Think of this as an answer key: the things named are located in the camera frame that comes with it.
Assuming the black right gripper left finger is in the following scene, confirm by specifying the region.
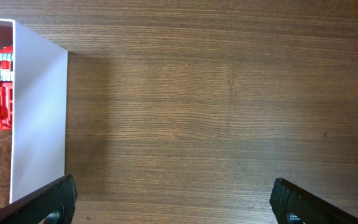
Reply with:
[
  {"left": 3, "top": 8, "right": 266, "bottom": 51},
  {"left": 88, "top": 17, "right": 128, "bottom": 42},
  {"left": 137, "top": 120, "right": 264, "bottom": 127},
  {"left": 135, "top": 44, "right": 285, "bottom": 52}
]
[{"left": 0, "top": 175, "right": 77, "bottom": 224}]

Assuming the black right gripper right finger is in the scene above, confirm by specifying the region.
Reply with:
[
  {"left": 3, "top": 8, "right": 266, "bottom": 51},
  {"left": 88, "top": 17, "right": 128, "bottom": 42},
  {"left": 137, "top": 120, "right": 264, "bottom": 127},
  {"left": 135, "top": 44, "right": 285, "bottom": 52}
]
[{"left": 269, "top": 178, "right": 358, "bottom": 224}]

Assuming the pink lined white box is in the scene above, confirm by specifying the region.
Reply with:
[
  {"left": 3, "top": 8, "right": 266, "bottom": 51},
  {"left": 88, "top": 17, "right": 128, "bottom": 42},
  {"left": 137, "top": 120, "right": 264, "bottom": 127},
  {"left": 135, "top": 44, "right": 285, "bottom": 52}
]
[{"left": 0, "top": 19, "right": 68, "bottom": 202}]

